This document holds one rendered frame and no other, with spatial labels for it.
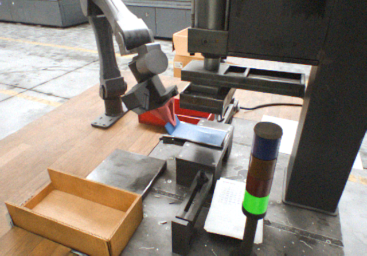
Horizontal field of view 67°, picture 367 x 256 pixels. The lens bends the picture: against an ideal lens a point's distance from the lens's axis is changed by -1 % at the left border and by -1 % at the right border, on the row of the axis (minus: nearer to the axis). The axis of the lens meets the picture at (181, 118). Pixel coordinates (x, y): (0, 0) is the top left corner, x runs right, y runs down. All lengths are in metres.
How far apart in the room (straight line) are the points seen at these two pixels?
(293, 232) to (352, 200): 1.61
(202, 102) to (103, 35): 0.45
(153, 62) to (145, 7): 5.32
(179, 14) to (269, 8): 5.11
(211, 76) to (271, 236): 0.36
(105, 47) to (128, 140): 0.30
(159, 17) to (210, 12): 5.26
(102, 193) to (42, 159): 0.29
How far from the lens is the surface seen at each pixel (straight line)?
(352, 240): 1.99
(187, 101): 0.61
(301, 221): 0.69
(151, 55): 0.64
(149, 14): 5.92
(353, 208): 2.19
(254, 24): 0.54
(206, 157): 0.67
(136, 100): 0.65
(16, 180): 0.85
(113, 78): 0.95
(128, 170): 0.75
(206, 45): 0.59
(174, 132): 0.75
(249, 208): 0.46
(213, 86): 0.61
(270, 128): 0.39
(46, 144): 0.96
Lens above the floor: 1.39
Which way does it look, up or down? 29 degrees down
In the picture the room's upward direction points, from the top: straight up
